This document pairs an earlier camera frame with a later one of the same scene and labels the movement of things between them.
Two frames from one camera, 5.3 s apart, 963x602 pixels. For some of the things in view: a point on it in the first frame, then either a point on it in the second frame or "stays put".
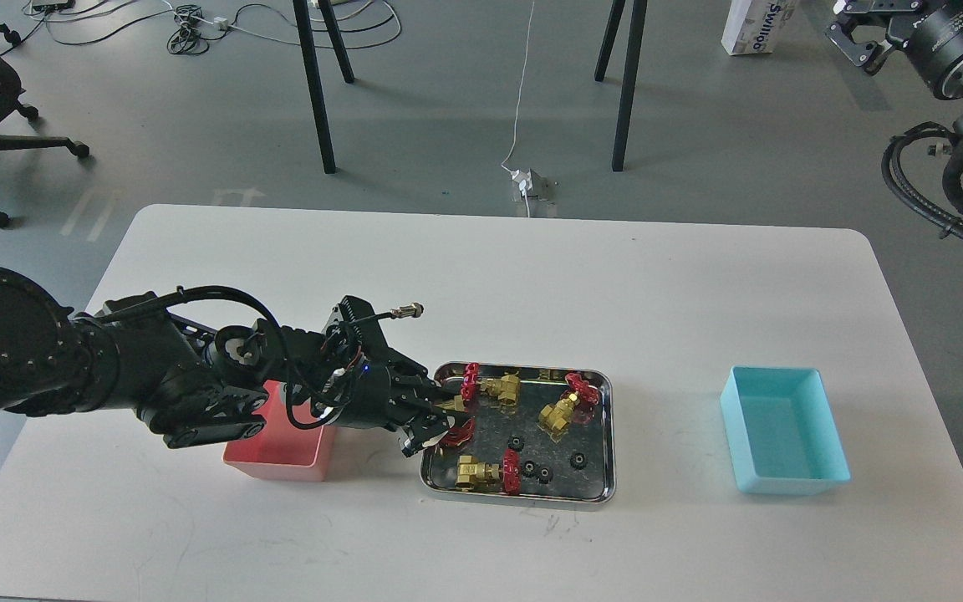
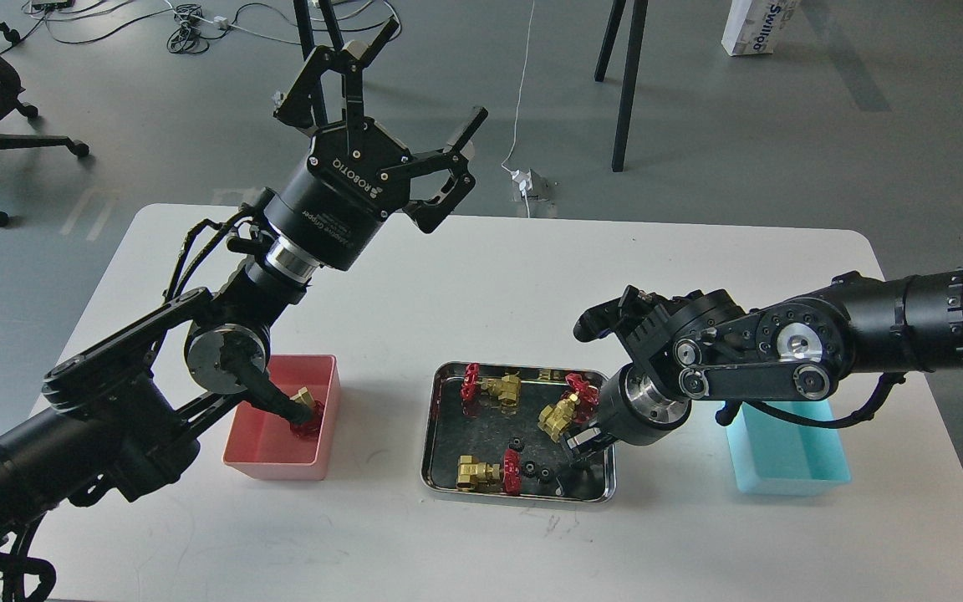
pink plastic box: [282, 450] stays put
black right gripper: [942, 33] to [631, 409]
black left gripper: [368, 385] to [327, 207]
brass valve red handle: [460, 435] to [312, 428]
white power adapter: [524, 180] stays put
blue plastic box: [783, 431] stays put
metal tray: [526, 431] stays put
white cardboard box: [756, 26] stays put
